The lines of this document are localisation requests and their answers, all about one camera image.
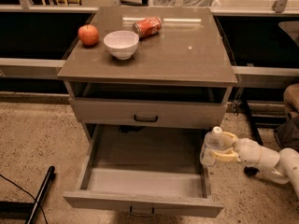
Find black floor cable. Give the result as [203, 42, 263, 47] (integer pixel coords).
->
[0, 174, 50, 224]

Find red apple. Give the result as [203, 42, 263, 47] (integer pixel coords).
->
[78, 24, 99, 46]

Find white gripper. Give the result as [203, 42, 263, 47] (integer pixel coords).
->
[209, 132, 279, 175]

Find closed grey top drawer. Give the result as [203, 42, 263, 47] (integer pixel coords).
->
[69, 98, 227, 129]

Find white bowl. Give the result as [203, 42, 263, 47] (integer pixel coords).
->
[104, 30, 139, 60]

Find open grey middle drawer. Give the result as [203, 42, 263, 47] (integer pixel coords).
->
[64, 125, 223, 217]

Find clear plastic bottle blue label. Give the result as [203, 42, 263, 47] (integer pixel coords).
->
[200, 126, 223, 166]

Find red soda can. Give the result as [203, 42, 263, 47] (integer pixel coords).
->
[132, 17, 162, 38]

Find black office chair base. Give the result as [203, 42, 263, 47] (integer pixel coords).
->
[241, 98, 265, 177]

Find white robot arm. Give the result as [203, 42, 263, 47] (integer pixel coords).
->
[211, 16, 299, 196]

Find black stand leg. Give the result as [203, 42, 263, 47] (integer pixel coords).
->
[0, 166, 56, 224]

